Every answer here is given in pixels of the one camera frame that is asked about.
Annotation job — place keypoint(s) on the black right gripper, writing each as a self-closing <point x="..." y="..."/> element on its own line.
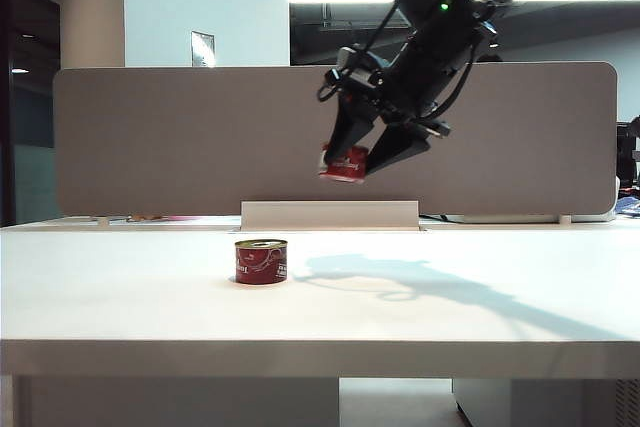
<point x="415" y="87"/>

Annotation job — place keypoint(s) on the red tomato paste can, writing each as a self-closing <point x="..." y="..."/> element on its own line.
<point x="347" y="169"/>
<point x="260" y="264"/>

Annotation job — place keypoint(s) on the dark-haired person head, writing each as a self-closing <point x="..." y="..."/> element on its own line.
<point x="494" y="58"/>

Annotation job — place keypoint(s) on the white flat desk device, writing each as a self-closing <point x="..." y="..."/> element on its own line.
<point x="505" y="218"/>

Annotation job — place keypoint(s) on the brown fabric desk divider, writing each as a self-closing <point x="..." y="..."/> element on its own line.
<point x="175" y="147"/>

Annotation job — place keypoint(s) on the pink flat desk item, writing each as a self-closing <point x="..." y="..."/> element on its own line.
<point x="180" y="218"/>

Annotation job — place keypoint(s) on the small orange desk item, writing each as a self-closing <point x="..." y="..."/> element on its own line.
<point x="142" y="218"/>

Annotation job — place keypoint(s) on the blue patterned cloth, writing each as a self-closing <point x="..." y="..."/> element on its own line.
<point x="629" y="207"/>

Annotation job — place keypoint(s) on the white desk modesty panel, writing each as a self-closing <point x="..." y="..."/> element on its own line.
<point x="175" y="402"/>

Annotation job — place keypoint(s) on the dark glass door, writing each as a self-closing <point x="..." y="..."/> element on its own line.
<point x="30" y="122"/>

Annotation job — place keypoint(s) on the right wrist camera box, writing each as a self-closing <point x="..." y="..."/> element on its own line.
<point x="357" y="72"/>

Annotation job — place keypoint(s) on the framed wall poster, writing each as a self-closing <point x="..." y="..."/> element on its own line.
<point x="203" y="49"/>

